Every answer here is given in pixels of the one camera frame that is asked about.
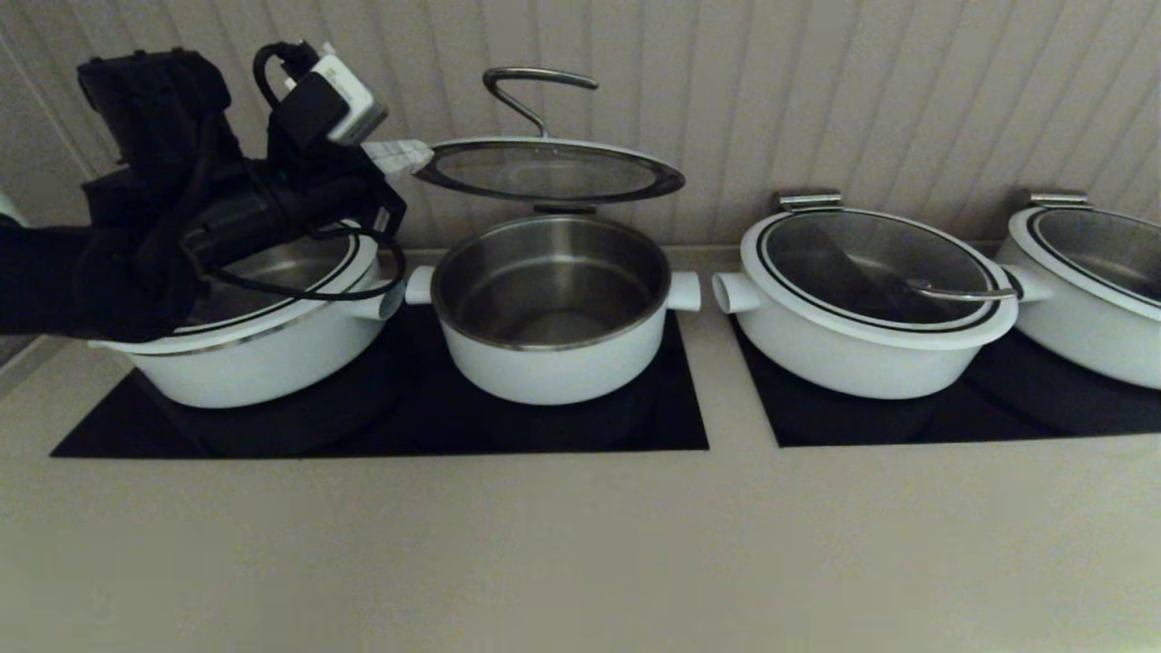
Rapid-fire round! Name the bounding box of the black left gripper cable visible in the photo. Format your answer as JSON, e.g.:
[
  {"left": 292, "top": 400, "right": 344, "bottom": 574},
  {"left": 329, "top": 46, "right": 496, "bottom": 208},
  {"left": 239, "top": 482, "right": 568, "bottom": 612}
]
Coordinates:
[{"left": 186, "top": 41, "right": 407, "bottom": 302}]

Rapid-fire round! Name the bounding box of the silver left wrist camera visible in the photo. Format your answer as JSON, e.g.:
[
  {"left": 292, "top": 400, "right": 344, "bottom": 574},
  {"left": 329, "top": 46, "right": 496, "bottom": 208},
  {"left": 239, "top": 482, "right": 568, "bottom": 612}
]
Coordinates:
[{"left": 268, "top": 44, "right": 389, "bottom": 182}]

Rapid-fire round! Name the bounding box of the white round pot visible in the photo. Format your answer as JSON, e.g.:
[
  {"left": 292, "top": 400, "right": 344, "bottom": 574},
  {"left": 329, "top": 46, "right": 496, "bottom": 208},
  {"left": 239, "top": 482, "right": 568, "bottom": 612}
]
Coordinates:
[
  {"left": 91, "top": 272, "right": 406, "bottom": 409},
  {"left": 405, "top": 215, "right": 704, "bottom": 406},
  {"left": 998, "top": 207, "right": 1161, "bottom": 391},
  {"left": 712, "top": 263, "right": 1058, "bottom": 400}
]

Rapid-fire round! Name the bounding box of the black glass cooktop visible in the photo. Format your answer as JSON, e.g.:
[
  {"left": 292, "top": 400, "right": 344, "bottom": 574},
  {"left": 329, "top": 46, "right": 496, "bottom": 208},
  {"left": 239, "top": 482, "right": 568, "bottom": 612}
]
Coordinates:
[
  {"left": 50, "top": 304, "right": 710, "bottom": 459},
  {"left": 730, "top": 313, "right": 1161, "bottom": 448}
]

